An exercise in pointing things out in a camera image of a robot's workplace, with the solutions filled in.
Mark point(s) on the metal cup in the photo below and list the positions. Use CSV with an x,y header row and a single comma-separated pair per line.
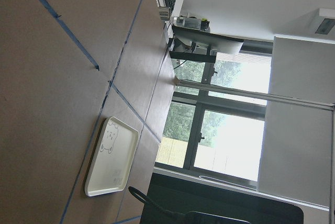
x,y
164,13

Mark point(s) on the pale yellow bear tray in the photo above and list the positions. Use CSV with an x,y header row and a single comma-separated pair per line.
x,y
113,157

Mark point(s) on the black monitor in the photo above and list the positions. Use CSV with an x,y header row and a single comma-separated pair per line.
x,y
202,46

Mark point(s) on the water bottle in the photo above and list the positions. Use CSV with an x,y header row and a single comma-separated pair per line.
x,y
191,23

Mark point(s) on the aluminium frame post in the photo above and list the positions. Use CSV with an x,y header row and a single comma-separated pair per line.
x,y
257,95

